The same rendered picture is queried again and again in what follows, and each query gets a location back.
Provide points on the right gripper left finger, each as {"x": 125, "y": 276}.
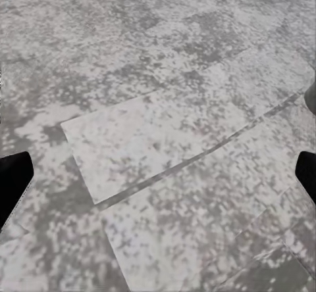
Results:
{"x": 16, "y": 171}

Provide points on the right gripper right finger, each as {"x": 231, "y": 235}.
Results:
{"x": 306, "y": 172}

